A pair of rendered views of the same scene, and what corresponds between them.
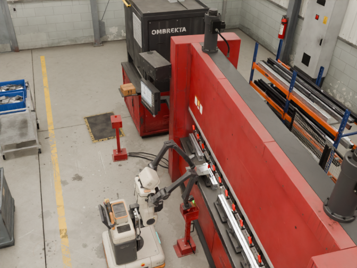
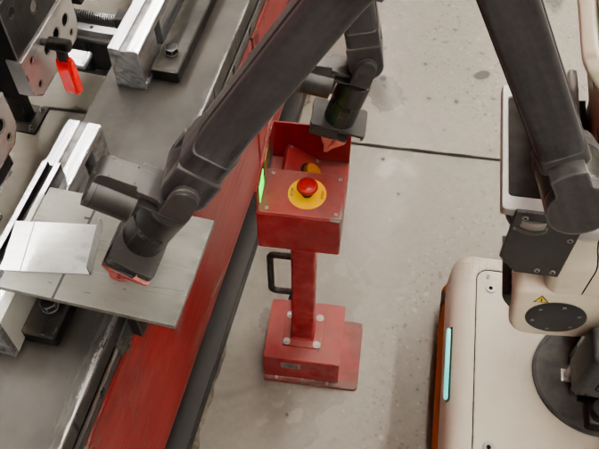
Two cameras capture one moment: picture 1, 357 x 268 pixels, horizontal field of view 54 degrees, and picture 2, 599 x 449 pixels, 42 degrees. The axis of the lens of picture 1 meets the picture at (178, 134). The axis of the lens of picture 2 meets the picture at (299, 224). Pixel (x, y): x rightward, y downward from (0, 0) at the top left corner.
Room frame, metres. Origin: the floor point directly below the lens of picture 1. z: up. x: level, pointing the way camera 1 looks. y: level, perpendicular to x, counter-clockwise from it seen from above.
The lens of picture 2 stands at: (3.65, 0.28, 1.95)
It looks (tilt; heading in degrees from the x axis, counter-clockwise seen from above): 56 degrees down; 210
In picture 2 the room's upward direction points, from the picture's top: straight up
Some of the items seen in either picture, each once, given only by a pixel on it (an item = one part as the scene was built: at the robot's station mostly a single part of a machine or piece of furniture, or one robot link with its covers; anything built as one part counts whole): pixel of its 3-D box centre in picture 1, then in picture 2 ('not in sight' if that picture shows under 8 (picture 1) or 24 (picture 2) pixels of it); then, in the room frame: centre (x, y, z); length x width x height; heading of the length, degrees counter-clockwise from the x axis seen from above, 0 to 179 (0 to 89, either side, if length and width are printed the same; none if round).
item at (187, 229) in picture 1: (187, 228); (304, 277); (2.85, -0.16, 0.39); 0.05 x 0.05 x 0.54; 22
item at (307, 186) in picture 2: not in sight; (307, 190); (2.89, -0.13, 0.79); 0.04 x 0.04 x 0.04
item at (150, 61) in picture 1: (154, 86); not in sight; (4.39, 0.36, 1.53); 0.51 x 0.25 x 0.85; 31
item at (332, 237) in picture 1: (241, 113); not in sight; (2.68, -0.56, 2.23); 3.00 x 0.10 x 0.14; 16
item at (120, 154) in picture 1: (117, 137); not in sight; (4.62, 0.99, 0.41); 0.25 x 0.20 x 0.83; 106
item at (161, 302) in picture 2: (197, 170); (109, 254); (3.26, -0.25, 1.00); 0.26 x 0.18 x 0.01; 106
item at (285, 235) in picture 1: (236, 155); not in sight; (2.68, -0.57, 1.74); 3.00 x 0.08 x 0.80; 16
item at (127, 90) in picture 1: (127, 88); not in sight; (5.16, 0.87, 1.04); 0.30 x 0.26 x 0.12; 21
